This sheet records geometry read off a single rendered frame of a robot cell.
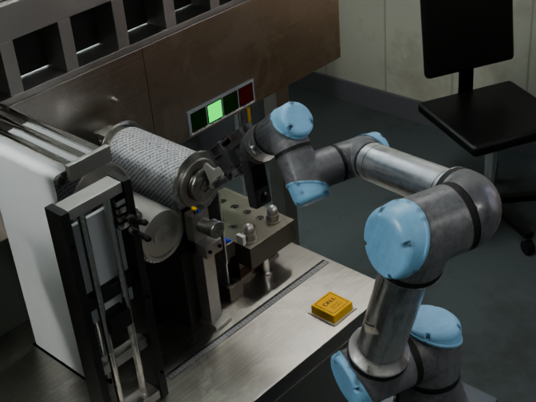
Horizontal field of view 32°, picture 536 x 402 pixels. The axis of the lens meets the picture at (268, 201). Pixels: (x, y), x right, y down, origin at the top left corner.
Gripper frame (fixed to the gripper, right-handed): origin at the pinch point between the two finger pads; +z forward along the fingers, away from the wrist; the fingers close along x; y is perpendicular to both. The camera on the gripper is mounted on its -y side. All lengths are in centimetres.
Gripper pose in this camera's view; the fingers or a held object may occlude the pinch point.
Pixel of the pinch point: (217, 186)
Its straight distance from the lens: 208.3
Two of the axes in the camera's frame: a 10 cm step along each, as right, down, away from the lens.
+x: -6.8, 4.3, -6.0
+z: -5.1, 3.1, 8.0
